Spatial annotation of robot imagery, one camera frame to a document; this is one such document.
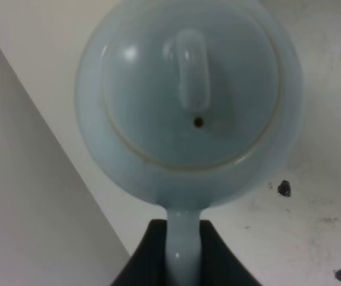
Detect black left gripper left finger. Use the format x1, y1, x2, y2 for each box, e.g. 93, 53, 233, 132
111, 219, 167, 286

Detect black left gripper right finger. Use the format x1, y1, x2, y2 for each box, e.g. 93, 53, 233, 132
200, 220, 261, 286

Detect blue porcelain teapot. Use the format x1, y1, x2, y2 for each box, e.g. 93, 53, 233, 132
75, 1, 304, 285

